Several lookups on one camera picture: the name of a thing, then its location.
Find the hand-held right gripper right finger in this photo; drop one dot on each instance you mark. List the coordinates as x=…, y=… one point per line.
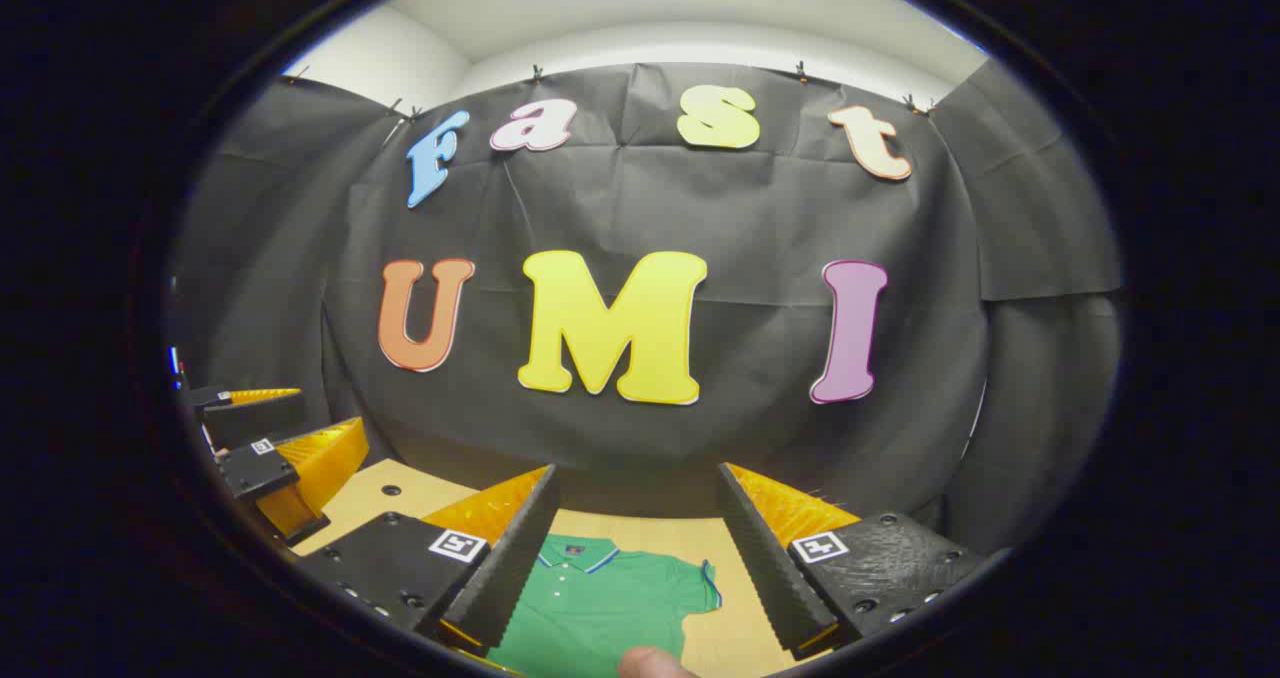
x=765, y=568

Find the black backdrop cloth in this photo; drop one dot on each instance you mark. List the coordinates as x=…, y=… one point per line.
x=750, y=208

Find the green T-shirt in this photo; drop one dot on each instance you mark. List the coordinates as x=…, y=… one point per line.
x=600, y=608

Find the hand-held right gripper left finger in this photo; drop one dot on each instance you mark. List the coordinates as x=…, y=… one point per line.
x=515, y=568

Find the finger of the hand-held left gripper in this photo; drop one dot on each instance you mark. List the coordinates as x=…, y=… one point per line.
x=325, y=463
x=262, y=396

